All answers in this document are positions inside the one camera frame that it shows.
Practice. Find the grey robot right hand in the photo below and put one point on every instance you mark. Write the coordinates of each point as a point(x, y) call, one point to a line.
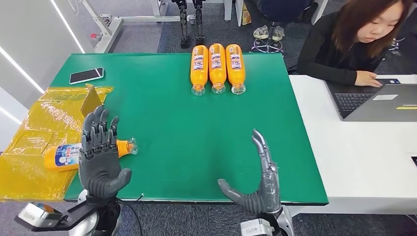
point(268, 192)

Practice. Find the person's right hand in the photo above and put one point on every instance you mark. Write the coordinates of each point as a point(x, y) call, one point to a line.
point(368, 79)

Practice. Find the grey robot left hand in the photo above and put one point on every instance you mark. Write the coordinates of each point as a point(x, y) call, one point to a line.
point(99, 169)

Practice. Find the orange detergent bottle clear cap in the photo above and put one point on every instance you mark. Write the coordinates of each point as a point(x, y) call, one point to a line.
point(217, 66)
point(63, 156)
point(199, 68)
point(236, 66)

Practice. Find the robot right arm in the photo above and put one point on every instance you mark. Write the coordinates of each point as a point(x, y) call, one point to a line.
point(286, 224)

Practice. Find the grey laptop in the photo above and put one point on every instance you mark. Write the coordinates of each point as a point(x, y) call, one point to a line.
point(384, 104)

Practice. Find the person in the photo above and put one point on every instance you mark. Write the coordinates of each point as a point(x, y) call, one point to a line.
point(283, 8)
point(332, 55)

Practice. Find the chrome office chair base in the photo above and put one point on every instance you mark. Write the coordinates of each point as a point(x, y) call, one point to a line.
point(267, 46)
point(396, 45)

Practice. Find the brown cardboard piece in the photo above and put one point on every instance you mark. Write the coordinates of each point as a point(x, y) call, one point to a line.
point(91, 101)

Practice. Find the yellow plastic sheet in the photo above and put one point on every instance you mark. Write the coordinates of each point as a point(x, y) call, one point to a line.
point(35, 130)

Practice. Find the small black object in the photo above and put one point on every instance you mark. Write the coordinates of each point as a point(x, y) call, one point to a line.
point(414, 161)

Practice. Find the black smartphone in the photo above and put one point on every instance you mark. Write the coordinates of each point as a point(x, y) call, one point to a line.
point(86, 75)

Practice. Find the green table mat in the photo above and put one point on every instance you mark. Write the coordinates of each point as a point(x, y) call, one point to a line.
point(195, 130)

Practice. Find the small red-topped object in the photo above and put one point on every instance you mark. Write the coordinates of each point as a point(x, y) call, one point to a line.
point(93, 35)

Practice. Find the orange snack bag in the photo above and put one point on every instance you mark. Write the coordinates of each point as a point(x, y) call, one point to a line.
point(246, 14)

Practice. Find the black robot leg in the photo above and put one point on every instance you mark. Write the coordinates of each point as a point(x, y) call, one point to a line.
point(184, 22)
point(198, 22)

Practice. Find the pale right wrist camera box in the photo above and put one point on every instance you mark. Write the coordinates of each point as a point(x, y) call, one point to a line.
point(255, 228)

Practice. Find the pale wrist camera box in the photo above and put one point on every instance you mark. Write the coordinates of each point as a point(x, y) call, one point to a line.
point(255, 228)
point(39, 215)

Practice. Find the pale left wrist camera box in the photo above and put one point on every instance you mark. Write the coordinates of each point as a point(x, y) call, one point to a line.
point(39, 215)

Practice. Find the white metal frame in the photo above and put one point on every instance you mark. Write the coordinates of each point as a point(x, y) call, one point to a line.
point(110, 32)

